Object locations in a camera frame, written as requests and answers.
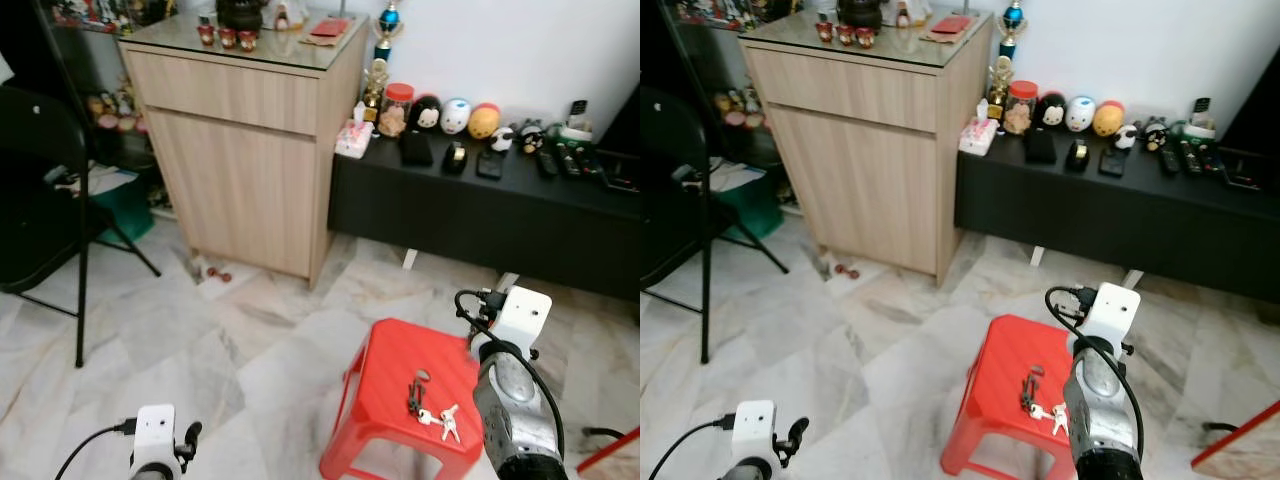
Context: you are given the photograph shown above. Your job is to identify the clear jar with red lid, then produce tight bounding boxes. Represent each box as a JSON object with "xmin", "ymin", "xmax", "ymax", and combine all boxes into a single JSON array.
[
  {"xmin": 379, "ymin": 83, "xmax": 415, "ymax": 139},
  {"xmin": 1004, "ymin": 80, "xmax": 1039, "ymax": 136}
]

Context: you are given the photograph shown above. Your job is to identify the black folding chair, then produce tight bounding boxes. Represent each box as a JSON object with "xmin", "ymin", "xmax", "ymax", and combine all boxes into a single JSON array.
[
  {"xmin": 640, "ymin": 85, "xmax": 791, "ymax": 366},
  {"xmin": 0, "ymin": 85, "xmax": 161, "ymax": 369}
]

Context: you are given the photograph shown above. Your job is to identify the black incense pot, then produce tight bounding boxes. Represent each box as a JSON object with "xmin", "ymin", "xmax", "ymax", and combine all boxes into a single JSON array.
[
  {"xmin": 215, "ymin": 0, "xmax": 268, "ymax": 32},
  {"xmin": 836, "ymin": 0, "xmax": 886, "ymax": 31}
]

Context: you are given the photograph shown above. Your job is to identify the black display shelf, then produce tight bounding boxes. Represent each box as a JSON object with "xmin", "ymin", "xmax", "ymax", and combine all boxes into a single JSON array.
[
  {"xmin": 30, "ymin": 0, "xmax": 161, "ymax": 216},
  {"xmin": 660, "ymin": 0, "xmax": 791, "ymax": 206}
]

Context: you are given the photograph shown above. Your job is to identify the black television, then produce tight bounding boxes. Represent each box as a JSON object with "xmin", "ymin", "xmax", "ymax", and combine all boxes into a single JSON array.
[
  {"xmin": 598, "ymin": 85, "xmax": 640, "ymax": 161},
  {"xmin": 1222, "ymin": 75, "xmax": 1280, "ymax": 161}
]

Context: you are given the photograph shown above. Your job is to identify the light wooden cabinet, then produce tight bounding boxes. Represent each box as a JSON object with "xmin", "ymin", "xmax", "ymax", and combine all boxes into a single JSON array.
[
  {"xmin": 738, "ymin": 8, "xmax": 996, "ymax": 286},
  {"xmin": 118, "ymin": 10, "xmax": 371, "ymax": 289}
]

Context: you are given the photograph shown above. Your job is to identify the small gold trophy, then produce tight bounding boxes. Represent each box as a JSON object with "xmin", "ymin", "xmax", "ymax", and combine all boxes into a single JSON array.
[
  {"xmin": 362, "ymin": 58, "xmax": 391, "ymax": 123},
  {"xmin": 988, "ymin": 55, "xmax": 1015, "ymax": 121}
]

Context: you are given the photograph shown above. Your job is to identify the small pastel toys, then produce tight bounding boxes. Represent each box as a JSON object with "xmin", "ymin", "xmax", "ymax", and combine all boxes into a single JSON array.
[
  {"xmin": 715, "ymin": 88, "xmax": 769, "ymax": 131},
  {"xmin": 85, "ymin": 90, "xmax": 141, "ymax": 136}
]

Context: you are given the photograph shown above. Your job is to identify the bunch of keys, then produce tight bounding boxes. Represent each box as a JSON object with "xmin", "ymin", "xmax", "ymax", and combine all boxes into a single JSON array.
[
  {"xmin": 405, "ymin": 370, "xmax": 463, "ymax": 444},
  {"xmin": 1018, "ymin": 365, "xmax": 1071, "ymax": 436}
]

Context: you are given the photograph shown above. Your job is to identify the red plastic stool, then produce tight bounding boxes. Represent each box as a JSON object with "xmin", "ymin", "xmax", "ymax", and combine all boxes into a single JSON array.
[
  {"xmin": 940, "ymin": 313, "xmax": 1081, "ymax": 480},
  {"xmin": 320, "ymin": 318, "xmax": 486, "ymax": 480}
]

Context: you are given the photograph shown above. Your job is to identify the colourful figurine row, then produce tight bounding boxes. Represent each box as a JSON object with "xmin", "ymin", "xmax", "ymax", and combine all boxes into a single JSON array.
[
  {"xmin": 50, "ymin": 0, "xmax": 171, "ymax": 31},
  {"xmin": 678, "ymin": 0, "xmax": 791, "ymax": 29}
]

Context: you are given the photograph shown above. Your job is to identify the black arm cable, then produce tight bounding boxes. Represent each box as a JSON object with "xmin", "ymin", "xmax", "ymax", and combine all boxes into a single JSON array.
[
  {"xmin": 1045, "ymin": 285, "xmax": 1146, "ymax": 461},
  {"xmin": 454, "ymin": 288, "xmax": 569, "ymax": 461},
  {"xmin": 55, "ymin": 420, "xmax": 138, "ymax": 480},
  {"xmin": 648, "ymin": 415, "xmax": 736, "ymax": 480}
]

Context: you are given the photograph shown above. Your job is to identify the red edged board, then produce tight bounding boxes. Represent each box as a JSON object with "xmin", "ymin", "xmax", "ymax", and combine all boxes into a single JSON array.
[
  {"xmin": 575, "ymin": 425, "xmax": 640, "ymax": 480},
  {"xmin": 1190, "ymin": 400, "xmax": 1280, "ymax": 480}
]

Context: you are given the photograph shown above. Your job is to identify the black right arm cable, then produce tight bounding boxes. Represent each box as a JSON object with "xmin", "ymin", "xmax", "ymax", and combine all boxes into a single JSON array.
[
  {"xmin": 454, "ymin": 288, "xmax": 569, "ymax": 461},
  {"xmin": 1045, "ymin": 285, "xmax": 1146, "ymax": 461}
]

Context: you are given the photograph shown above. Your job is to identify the orange round plush toy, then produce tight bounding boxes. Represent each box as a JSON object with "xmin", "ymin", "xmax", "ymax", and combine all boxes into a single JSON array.
[
  {"xmin": 467, "ymin": 102, "xmax": 502, "ymax": 141},
  {"xmin": 1091, "ymin": 100, "xmax": 1126, "ymax": 138}
]

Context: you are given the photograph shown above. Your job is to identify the green white phone holder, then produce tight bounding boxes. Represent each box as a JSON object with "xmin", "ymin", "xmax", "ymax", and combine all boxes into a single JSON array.
[
  {"xmin": 558, "ymin": 98, "xmax": 595, "ymax": 143},
  {"xmin": 1183, "ymin": 96, "xmax": 1219, "ymax": 141}
]

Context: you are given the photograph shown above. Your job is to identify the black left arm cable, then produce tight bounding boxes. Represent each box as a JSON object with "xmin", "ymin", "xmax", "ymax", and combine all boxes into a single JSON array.
[
  {"xmin": 648, "ymin": 415, "xmax": 736, "ymax": 480},
  {"xmin": 55, "ymin": 420, "xmax": 138, "ymax": 480}
]

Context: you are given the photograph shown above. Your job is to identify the pink tissue box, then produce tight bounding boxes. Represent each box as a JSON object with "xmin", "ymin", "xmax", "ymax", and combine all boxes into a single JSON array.
[
  {"xmin": 334, "ymin": 102, "xmax": 374, "ymax": 160},
  {"xmin": 958, "ymin": 100, "xmax": 999, "ymax": 156}
]

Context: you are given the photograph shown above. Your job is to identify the green plastic basin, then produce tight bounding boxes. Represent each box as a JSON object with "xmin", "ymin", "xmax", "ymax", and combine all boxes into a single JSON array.
[
  {"xmin": 715, "ymin": 175, "xmax": 786, "ymax": 241},
  {"xmin": 88, "ymin": 180, "xmax": 156, "ymax": 243}
]

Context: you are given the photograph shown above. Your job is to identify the white papers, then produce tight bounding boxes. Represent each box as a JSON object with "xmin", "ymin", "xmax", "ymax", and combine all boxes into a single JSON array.
[
  {"xmin": 675, "ymin": 158, "xmax": 766, "ymax": 196},
  {"xmin": 45, "ymin": 163, "xmax": 139, "ymax": 198}
]

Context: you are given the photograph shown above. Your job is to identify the black low console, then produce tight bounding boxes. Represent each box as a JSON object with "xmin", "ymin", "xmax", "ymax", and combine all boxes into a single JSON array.
[
  {"xmin": 328, "ymin": 120, "xmax": 640, "ymax": 301},
  {"xmin": 953, "ymin": 118, "xmax": 1280, "ymax": 306}
]

